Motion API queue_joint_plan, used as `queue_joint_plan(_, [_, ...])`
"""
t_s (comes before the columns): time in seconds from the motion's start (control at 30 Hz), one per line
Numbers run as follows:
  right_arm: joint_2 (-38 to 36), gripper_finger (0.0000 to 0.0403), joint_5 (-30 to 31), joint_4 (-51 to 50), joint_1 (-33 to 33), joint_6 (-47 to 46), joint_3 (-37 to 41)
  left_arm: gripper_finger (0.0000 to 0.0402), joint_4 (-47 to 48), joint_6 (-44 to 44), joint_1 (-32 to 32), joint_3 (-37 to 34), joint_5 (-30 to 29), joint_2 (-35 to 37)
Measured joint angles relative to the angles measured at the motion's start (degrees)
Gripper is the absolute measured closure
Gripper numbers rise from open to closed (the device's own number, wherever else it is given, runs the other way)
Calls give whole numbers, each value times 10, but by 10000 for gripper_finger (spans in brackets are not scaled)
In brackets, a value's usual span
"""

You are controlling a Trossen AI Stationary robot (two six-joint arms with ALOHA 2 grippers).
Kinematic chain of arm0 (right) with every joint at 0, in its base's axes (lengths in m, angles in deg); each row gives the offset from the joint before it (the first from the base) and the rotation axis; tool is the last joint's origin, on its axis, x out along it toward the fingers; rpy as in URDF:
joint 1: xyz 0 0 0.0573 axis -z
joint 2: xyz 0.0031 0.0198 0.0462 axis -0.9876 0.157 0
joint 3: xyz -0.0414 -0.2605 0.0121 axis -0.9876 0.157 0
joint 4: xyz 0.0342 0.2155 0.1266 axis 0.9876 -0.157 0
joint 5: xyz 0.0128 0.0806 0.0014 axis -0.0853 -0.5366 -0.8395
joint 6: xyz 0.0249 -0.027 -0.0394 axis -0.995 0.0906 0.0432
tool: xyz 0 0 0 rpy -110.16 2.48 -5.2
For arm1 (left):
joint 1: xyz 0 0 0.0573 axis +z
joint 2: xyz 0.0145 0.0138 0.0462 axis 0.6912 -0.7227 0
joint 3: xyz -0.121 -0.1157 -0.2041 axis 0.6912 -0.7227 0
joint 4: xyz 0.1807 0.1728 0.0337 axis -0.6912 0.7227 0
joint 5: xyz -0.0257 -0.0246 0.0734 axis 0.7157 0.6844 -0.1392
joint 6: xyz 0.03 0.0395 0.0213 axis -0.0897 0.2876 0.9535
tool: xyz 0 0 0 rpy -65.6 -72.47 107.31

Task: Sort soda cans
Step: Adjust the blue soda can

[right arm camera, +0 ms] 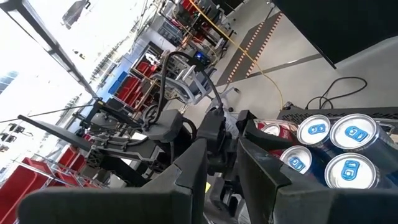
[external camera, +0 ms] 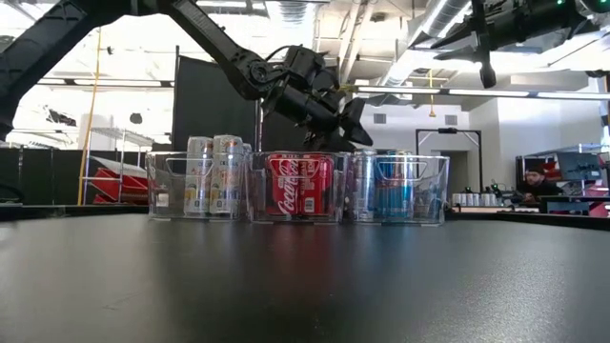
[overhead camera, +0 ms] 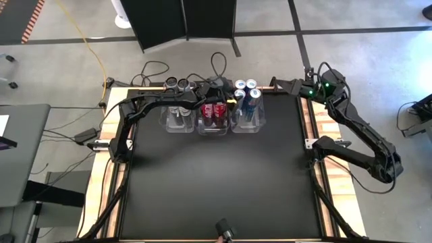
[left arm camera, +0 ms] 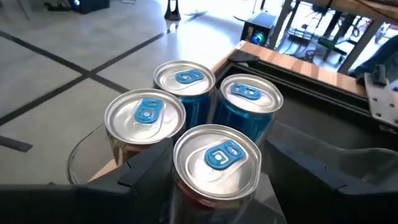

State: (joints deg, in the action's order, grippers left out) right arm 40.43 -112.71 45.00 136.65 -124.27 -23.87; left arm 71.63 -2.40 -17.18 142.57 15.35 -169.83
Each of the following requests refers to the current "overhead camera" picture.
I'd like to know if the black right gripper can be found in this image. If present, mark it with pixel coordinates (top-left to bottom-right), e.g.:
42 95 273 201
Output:
271 78 307 99

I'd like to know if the red soda can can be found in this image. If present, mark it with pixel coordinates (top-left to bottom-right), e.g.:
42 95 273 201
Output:
213 103 227 128
201 103 214 128

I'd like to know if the clear plastic bin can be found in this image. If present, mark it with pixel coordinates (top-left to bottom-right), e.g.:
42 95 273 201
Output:
159 86 197 134
196 97 232 136
230 86 267 134

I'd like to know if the black folding partition panel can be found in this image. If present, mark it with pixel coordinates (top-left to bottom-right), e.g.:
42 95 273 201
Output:
120 0 242 58

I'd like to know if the black table mat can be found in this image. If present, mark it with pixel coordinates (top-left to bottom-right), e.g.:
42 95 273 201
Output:
119 91 322 241

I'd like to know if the black power adapter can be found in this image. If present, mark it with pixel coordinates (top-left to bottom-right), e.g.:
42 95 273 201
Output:
74 127 101 146

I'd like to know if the black equipment stand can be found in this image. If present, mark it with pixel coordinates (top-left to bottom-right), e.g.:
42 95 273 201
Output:
403 93 432 139

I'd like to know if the black desk base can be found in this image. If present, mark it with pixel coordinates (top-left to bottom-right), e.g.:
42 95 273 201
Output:
22 180 86 207

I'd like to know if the grey desk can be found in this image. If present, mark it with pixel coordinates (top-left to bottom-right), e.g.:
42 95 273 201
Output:
0 103 51 207

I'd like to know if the white paper sheet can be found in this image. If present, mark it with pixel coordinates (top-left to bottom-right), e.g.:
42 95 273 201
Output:
0 114 10 136

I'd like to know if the black orange striped floor mat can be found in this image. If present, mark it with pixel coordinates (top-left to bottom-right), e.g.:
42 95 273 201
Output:
0 0 47 45

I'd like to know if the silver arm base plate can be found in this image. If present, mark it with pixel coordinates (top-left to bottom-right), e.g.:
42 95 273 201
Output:
304 137 352 151
88 139 134 152

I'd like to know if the black floor cable loop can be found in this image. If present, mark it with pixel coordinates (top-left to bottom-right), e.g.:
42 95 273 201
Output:
130 60 170 87

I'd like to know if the white pedestal base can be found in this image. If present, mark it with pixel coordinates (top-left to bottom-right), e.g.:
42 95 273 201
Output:
111 0 133 30

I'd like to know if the small black camera device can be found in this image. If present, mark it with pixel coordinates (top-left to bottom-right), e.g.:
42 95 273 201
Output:
215 218 236 243

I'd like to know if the yellow floor cable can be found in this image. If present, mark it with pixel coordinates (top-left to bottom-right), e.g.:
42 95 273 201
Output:
55 0 108 105

